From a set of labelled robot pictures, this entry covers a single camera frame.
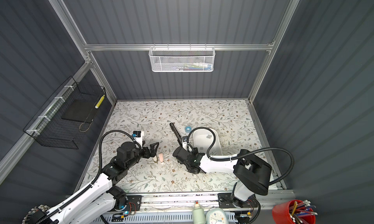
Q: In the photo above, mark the red pencil cup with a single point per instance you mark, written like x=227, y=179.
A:
x=294, y=212

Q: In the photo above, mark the mint alarm clock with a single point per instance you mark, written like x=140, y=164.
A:
x=216, y=216

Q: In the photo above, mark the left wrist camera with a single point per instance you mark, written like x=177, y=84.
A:
x=139, y=137

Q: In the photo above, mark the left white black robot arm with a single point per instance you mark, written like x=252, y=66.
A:
x=101, y=194

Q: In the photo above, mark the white wire mesh basket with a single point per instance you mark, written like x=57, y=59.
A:
x=182, y=61

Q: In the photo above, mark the jar of coloured pencils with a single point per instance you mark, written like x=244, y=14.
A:
x=35, y=214

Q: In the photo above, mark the black stapler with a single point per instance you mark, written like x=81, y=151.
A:
x=177, y=134

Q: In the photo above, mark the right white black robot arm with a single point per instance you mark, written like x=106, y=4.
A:
x=252, y=172

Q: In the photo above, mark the white plastic tray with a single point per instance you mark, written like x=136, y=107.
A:
x=202, y=140

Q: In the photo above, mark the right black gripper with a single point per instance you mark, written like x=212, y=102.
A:
x=195, y=154

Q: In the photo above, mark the black wire basket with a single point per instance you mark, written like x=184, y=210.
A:
x=67, y=119

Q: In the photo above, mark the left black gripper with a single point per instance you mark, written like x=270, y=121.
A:
x=152, y=153

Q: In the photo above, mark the blue tape roll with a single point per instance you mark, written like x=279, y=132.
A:
x=188, y=129

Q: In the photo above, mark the pink staple box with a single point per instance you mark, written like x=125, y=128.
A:
x=161, y=158

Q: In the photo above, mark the green glue bottle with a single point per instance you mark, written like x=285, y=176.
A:
x=198, y=214

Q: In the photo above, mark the yellow marker pen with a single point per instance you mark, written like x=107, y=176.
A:
x=100, y=101

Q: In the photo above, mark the floral table mat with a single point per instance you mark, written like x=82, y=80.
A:
x=230, y=118

